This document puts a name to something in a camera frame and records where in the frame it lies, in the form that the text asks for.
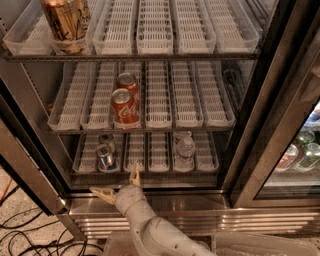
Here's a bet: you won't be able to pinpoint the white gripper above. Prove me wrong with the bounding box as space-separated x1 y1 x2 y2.
90 165 146 215

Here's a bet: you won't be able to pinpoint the red bull can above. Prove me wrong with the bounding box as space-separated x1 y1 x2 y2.
96 144 116 172
99 133 116 152

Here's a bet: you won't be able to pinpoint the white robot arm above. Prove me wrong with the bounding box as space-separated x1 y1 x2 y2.
90 169 217 256

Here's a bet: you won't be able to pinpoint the front red Coca-Cola can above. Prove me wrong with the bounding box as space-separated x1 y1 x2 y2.
111 88 138 125

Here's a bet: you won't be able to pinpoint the red coca-cola can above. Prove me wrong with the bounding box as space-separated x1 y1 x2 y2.
111 88 138 125
116 72 139 101

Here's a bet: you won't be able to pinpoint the rear red Coca-Cola can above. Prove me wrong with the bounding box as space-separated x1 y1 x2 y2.
116 72 139 101

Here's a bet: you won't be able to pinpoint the open fridge door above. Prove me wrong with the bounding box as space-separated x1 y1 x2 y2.
0 23 68 216

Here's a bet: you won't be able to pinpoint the closed glass fridge door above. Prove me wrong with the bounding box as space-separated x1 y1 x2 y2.
231 0 320 207

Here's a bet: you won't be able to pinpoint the red can behind glass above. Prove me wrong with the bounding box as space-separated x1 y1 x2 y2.
275 144 298 172

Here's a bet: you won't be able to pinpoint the gold beverage can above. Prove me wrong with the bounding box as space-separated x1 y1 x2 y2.
40 0 91 54

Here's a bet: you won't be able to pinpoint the front clear water bottle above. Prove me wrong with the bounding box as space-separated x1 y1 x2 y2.
175 135 195 172

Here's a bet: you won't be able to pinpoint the clear water bottle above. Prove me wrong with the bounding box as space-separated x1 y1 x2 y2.
175 135 195 172
173 131 192 141

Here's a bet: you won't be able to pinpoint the rear clear water bottle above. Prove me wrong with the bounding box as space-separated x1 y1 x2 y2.
173 131 192 141

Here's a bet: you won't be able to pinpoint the right clear plastic bin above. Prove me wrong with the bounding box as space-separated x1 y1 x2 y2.
211 232 320 256

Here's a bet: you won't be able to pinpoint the green bottle behind glass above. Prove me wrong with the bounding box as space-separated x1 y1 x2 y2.
294 143 320 172

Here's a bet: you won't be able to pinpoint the bottom wire fridge shelf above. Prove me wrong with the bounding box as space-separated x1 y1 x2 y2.
71 171 217 187

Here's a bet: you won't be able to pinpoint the wire fridge shelf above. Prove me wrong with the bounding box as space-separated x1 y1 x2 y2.
46 127 234 135
71 171 217 187
1 53 259 62

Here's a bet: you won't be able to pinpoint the middle wire fridge shelf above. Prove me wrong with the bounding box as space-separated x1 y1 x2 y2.
46 127 234 135

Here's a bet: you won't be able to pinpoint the black floor cables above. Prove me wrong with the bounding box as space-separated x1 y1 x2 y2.
0 185 104 256

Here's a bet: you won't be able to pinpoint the orange floor cable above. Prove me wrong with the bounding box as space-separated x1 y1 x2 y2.
0 177 14 204

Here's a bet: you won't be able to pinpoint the top wire fridge shelf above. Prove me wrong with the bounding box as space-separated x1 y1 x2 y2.
1 53 259 62

